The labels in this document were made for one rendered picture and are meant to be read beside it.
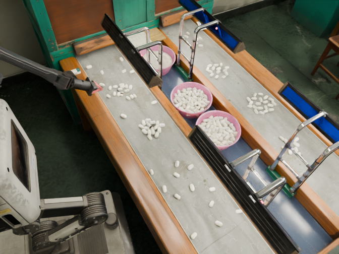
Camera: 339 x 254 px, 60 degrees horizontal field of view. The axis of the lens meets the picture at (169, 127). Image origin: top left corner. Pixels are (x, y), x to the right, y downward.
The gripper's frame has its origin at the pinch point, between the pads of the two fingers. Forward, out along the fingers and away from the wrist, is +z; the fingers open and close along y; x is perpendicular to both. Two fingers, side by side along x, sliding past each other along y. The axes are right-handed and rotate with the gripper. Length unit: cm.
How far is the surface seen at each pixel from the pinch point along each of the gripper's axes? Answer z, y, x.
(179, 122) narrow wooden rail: 31, -37, -12
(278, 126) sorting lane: 73, -68, -43
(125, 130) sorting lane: 9.9, -25.3, 8.2
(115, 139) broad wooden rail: 2.0, -30.5, 11.5
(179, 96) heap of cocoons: 42.4, -17.8, -18.7
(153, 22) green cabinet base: 52, 50, -36
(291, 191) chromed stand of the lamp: 57, -103, -28
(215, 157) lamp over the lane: 2, -81, -30
